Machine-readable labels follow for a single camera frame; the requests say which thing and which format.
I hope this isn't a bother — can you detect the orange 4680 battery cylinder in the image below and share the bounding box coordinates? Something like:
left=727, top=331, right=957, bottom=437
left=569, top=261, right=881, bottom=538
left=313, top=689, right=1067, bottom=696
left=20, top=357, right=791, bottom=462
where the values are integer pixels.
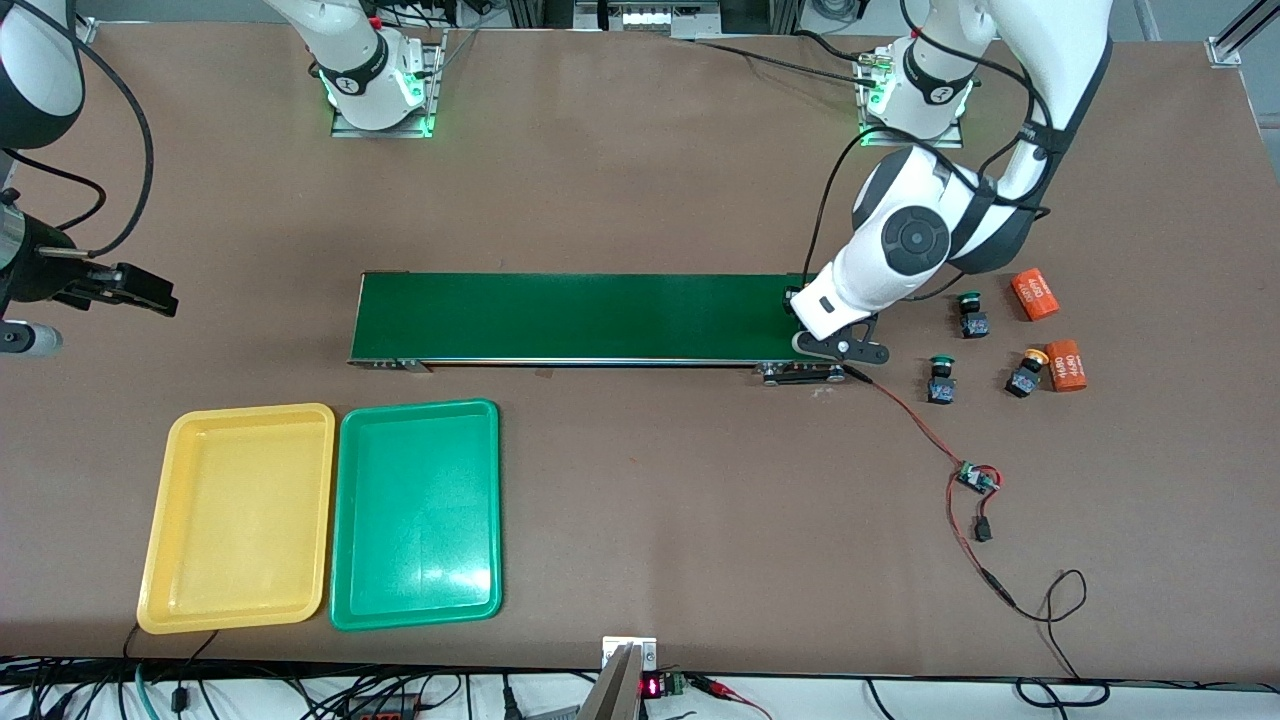
left=1044, top=338, right=1089, bottom=393
left=1009, top=268, right=1062, bottom=322

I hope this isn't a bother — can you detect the yellow push button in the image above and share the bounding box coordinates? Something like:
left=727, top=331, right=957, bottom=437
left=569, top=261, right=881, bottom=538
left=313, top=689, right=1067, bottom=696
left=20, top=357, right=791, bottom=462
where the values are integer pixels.
left=1005, top=347, right=1050, bottom=399

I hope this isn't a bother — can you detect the green conveyor belt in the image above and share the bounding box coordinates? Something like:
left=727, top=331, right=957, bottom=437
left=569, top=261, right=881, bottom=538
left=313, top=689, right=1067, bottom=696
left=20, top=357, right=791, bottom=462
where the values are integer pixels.
left=348, top=271, right=846, bottom=386

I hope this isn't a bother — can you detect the yellow plastic tray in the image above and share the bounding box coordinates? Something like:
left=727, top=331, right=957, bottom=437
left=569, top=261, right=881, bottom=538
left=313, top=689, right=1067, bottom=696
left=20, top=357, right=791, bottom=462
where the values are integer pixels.
left=137, top=403, right=337, bottom=635

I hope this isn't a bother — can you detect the control box with indicator lights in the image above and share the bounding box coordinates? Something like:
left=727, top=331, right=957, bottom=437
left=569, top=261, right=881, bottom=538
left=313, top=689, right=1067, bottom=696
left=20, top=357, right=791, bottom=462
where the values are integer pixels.
left=575, top=0, right=721, bottom=37

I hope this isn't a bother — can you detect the green plastic tray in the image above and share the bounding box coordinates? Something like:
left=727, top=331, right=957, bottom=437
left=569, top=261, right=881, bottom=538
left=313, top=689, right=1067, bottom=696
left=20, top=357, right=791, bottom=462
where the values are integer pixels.
left=329, top=398, right=502, bottom=632

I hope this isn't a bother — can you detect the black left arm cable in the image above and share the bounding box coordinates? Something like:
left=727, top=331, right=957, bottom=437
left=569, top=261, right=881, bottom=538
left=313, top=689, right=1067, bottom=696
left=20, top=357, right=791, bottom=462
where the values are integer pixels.
left=802, top=0, right=1051, bottom=291

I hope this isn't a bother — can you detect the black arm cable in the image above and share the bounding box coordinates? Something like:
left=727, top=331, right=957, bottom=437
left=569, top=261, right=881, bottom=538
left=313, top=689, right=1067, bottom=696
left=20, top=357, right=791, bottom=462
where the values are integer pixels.
left=0, top=0, right=157, bottom=259
left=802, top=0, right=1051, bottom=291

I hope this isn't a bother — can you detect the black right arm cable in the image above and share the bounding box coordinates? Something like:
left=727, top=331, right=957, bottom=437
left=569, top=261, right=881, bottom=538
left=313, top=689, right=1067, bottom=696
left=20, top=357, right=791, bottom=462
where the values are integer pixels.
left=0, top=0, right=157, bottom=259

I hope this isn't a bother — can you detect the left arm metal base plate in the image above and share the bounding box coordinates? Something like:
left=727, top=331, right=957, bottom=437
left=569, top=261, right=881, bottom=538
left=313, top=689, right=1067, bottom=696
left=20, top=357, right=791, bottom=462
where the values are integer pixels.
left=857, top=50, right=966, bottom=149

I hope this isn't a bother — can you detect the black cable across table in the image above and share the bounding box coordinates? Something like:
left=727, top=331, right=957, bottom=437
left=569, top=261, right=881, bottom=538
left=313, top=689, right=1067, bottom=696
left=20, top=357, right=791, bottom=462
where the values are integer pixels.
left=690, top=30, right=883, bottom=87

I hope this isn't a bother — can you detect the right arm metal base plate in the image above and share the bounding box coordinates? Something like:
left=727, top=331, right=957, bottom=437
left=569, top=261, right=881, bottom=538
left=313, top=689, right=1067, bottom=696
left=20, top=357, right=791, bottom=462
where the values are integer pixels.
left=330, top=30, right=446, bottom=139

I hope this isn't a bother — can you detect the red clip lead wire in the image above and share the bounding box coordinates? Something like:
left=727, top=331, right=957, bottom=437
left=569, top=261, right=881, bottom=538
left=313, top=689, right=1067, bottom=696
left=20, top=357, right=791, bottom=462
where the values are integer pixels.
left=690, top=675, right=776, bottom=720

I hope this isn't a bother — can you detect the thin black looped cable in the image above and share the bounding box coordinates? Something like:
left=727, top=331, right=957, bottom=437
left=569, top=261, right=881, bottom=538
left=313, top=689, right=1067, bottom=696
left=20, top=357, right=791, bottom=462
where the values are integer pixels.
left=1000, top=570, right=1111, bottom=707

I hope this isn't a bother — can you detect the grey metal camera bracket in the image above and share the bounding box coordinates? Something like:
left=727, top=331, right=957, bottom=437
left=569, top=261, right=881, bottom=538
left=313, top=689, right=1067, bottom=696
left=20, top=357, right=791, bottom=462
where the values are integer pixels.
left=575, top=636, right=659, bottom=720

